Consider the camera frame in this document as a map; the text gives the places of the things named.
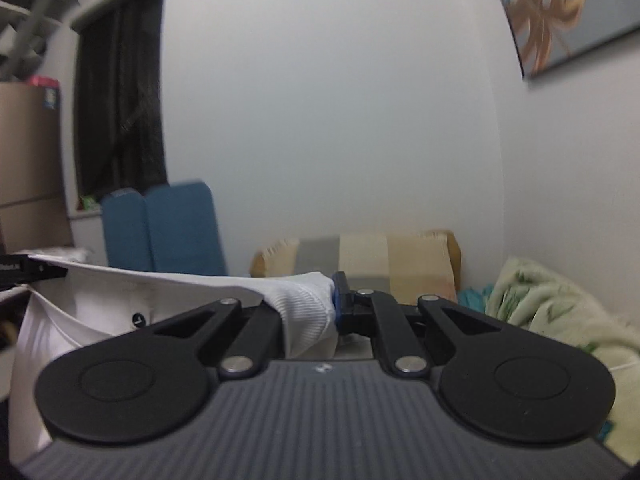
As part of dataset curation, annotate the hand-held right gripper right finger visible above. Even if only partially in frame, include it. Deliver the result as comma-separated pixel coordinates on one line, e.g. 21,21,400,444
331,271,502,379

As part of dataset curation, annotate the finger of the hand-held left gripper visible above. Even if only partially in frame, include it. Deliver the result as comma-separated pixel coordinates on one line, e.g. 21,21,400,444
24,257,69,281

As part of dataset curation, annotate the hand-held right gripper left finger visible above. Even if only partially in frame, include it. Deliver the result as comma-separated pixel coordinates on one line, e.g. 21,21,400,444
150,297,284,379

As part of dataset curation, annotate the white shirt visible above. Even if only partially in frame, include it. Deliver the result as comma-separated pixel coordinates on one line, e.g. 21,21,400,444
9,254,342,466

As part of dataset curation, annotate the checked pillow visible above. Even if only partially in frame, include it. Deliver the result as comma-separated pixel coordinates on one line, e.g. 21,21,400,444
249,230,463,307

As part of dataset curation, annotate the cardboard box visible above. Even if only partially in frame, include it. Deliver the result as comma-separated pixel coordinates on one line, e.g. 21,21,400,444
0,81,75,255

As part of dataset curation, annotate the blue cushioned chair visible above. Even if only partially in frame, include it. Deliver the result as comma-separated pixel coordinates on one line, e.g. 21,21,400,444
101,179,227,277

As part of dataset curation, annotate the teal printed bedsheet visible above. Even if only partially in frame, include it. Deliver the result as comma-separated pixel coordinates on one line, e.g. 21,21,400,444
457,284,497,317

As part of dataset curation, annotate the dark curtain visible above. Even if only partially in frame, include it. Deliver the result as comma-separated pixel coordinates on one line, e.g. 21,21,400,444
74,0,169,203

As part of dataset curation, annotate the green patterned blanket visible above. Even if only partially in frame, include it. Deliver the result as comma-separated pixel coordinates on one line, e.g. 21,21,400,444
484,255,640,467

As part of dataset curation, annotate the grey metal rack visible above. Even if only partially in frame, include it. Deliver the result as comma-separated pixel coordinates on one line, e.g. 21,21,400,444
0,0,82,82

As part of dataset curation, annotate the wall poster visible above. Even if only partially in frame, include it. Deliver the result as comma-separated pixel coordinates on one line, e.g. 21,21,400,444
486,0,640,81

